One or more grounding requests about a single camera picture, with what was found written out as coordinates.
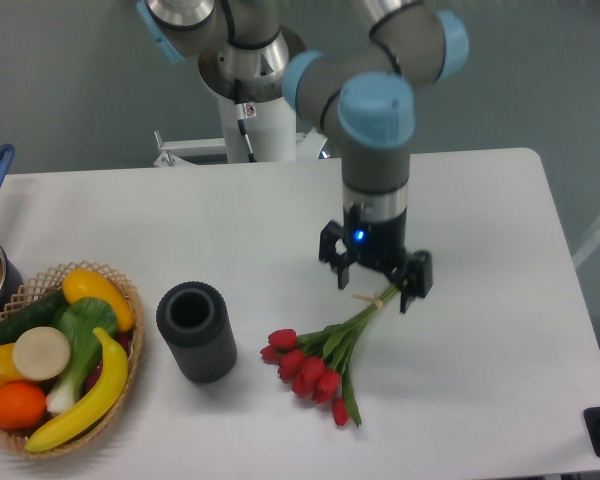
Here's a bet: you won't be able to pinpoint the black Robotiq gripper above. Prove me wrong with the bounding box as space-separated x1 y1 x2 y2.
318 205 433 314

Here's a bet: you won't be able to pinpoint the red tulip bouquet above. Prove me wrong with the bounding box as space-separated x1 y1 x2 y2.
260 286 398 427

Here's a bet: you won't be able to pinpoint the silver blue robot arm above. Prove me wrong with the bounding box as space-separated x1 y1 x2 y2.
136 1 469 308

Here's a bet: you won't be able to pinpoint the dark grey ribbed vase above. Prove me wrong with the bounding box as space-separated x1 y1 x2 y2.
156 281 237 383

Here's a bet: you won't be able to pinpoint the red fruit in basket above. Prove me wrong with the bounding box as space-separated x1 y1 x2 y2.
83 332 132 394

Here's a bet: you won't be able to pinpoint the yellow banana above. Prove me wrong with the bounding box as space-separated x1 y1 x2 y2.
25 327 129 453

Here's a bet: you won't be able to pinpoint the yellow squash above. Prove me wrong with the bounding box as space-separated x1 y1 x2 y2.
62 269 135 333

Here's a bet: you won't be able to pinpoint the green bok choy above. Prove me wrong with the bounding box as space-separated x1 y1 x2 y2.
46 297 118 416

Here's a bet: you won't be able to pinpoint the green cucumber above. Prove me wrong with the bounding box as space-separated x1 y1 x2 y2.
0 290 68 345

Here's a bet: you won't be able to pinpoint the beige round disc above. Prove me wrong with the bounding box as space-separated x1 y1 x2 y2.
12 327 71 381

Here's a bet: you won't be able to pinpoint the orange fruit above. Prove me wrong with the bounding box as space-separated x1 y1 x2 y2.
0 381 46 430

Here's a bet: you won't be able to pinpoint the woven wicker basket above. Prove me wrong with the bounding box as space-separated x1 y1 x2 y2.
0 261 144 459

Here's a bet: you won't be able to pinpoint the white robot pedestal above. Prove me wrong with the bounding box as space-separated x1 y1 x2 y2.
154 96 335 167

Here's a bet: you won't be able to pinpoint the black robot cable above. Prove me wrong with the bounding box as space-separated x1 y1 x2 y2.
232 78 258 164

